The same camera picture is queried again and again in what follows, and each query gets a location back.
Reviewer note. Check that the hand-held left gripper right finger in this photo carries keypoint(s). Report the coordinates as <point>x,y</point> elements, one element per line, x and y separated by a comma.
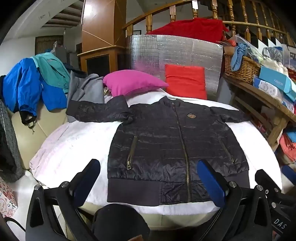
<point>210,183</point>

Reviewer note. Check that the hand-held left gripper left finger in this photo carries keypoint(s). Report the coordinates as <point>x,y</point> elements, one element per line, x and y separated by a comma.
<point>87,183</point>

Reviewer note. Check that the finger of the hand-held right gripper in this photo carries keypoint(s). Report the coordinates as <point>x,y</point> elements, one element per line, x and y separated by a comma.
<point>269,183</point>
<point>290,173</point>

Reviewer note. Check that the black quilted jacket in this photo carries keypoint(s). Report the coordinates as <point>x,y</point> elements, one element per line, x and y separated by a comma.
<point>166,139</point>

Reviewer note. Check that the pile of red pink cloths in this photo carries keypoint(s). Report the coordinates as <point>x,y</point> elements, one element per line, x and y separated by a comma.
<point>289,146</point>

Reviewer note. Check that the white blanket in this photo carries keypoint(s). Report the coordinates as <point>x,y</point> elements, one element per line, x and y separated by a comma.
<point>81,143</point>

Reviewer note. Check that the beige sofa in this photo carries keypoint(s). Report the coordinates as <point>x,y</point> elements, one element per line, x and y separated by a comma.
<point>46,125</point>

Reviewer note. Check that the wooden table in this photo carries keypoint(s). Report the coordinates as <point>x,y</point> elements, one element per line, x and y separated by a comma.
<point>272,102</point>

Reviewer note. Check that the white red patterned box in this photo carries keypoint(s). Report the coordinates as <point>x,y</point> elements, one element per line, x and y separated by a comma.
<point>7,197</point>

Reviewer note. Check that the white printed box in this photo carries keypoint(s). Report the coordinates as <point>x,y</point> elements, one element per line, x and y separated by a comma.
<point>268,89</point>

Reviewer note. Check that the grey speckled bag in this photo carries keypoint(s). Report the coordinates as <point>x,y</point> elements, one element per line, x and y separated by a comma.
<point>9,143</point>

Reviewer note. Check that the grey coat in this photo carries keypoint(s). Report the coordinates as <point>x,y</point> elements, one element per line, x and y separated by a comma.
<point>87,89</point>

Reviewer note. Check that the teal cardboard box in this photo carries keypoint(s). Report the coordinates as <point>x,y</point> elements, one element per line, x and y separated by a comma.
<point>275,80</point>

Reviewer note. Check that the red pillow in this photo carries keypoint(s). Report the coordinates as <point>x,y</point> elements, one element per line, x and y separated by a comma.
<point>186,80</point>

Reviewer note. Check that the pink pillow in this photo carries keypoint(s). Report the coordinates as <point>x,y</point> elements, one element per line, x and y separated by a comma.
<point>131,82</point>

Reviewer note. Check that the blue jacket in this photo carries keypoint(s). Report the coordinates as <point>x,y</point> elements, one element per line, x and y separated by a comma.
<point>25,85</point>

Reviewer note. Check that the wicker basket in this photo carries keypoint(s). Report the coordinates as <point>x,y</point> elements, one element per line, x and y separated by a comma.
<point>242,67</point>

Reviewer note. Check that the teal jacket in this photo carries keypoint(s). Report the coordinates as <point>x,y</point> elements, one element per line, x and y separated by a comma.
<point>54,69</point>

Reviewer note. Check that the blue cloth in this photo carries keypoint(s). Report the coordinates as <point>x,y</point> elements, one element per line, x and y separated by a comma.
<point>239,55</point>

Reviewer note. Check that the silver foil insulation mat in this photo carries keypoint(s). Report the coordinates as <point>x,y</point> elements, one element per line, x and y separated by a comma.
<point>148,53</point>

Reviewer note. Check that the dark lattice door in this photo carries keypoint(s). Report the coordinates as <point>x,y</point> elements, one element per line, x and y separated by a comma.
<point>47,45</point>

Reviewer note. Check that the wooden cabinet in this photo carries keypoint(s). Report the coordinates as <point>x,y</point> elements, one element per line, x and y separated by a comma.
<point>99,30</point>

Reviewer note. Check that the red blanket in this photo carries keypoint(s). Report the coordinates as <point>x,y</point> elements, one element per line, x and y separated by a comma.
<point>192,29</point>

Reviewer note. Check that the wooden stair railing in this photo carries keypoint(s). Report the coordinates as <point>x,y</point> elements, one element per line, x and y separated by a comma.
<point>242,14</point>

